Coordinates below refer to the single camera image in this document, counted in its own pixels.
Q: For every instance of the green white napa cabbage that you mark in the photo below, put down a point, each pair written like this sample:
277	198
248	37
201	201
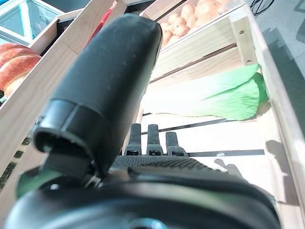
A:
226	95

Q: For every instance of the wooden potato crate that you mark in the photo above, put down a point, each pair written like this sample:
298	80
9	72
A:
152	12

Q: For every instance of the wooden slatted cabbage crate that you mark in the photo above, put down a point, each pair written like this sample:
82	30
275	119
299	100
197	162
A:
214	143

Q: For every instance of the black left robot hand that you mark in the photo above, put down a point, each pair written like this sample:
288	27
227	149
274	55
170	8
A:
102	83

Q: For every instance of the small orange pumpkin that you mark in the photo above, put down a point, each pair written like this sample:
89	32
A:
16	66

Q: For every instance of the red orange carrot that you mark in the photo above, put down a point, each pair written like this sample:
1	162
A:
104	19

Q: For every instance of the tan potato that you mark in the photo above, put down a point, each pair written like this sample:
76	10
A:
209	10
181	29
174	18
188	10
166	35

